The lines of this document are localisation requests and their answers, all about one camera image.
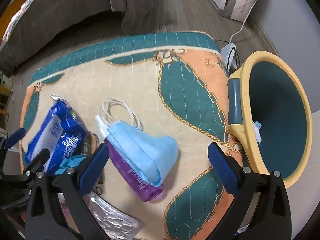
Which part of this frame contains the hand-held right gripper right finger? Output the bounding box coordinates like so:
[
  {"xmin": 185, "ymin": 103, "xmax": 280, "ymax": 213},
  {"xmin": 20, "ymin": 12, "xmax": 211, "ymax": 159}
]
[{"xmin": 207, "ymin": 142, "xmax": 293, "ymax": 240}]

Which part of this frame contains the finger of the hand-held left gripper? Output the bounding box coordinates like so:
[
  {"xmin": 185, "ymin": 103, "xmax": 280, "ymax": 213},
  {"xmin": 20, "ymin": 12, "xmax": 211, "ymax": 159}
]
[
  {"xmin": 22, "ymin": 149, "xmax": 50, "ymax": 180},
  {"xmin": 4, "ymin": 127, "xmax": 27, "ymax": 148}
]

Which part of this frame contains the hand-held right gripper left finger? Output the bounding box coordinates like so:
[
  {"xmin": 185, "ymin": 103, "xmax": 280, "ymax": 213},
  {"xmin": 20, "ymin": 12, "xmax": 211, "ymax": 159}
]
[{"xmin": 25, "ymin": 142, "xmax": 110, "ymax": 240}]

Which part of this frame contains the blue plastic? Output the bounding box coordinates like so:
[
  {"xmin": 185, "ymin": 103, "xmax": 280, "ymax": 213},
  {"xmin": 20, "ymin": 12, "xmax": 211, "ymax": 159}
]
[{"xmin": 54, "ymin": 155, "xmax": 87, "ymax": 175}]

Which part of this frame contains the blue wet wipes packet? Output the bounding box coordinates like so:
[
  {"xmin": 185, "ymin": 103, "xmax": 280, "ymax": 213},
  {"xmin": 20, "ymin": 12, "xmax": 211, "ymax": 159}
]
[{"xmin": 24, "ymin": 95, "xmax": 88, "ymax": 175}]

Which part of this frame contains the silver foil packet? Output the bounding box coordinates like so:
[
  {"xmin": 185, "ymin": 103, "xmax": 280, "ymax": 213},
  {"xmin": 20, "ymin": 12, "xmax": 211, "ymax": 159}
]
[{"xmin": 87, "ymin": 191, "xmax": 143, "ymax": 240}]

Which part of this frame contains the purple spray bottle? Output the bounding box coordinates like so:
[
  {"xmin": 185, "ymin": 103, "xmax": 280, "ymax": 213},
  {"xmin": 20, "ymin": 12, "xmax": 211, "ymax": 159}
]
[{"xmin": 96, "ymin": 115, "xmax": 164, "ymax": 202}]

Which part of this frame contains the teal bin with yellow rim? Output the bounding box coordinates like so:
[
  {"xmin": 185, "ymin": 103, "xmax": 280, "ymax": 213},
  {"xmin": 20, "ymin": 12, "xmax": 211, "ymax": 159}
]
[{"xmin": 227, "ymin": 51, "xmax": 313, "ymax": 189}]

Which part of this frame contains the printed teal and orange cushion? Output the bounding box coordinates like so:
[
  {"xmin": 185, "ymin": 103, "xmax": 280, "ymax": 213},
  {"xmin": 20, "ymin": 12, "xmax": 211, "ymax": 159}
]
[{"xmin": 19, "ymin": 31, "xmax": 244, "ymax": 240}]

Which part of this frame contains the white power strip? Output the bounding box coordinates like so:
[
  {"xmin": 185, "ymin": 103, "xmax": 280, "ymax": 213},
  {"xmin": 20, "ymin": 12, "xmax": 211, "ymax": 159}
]
[{"xmin": 221, "ymin": 43, "xmax": 238, "ymax": 68}]

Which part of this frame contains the blue printed quilt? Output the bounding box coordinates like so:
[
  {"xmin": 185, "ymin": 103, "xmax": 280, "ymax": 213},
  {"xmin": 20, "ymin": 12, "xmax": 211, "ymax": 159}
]
[{"xmin": 1, "ymin": 0, "xmax": 53, "ymax": 44}]

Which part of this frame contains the wooden bed headboard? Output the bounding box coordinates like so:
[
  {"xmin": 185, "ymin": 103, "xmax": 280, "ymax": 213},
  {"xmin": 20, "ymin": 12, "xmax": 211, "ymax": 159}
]
[{"xmin": 0, "ymin": 0, "xmax": 44, "ymax": 28}]

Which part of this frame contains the grey bedspread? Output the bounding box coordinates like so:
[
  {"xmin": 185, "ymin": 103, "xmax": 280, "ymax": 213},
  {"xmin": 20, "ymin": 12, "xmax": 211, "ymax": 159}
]
[{"xmin": 0, "ymin": 0, "xmax": 155, "ymax": 73}]

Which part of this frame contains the black floor cable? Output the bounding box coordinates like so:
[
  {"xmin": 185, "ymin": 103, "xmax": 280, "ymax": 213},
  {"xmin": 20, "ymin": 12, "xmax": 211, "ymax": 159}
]
[{"xmin": 215, "ymin": 40, "xmax": 241, "ymax": 68}]

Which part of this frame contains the white purifier power cable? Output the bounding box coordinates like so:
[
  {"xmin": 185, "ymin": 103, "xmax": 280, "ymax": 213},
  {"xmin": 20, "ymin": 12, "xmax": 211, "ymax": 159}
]
[{"xmin": 229, "ymin": 0, "xmax": 258, "ymax": 47}]

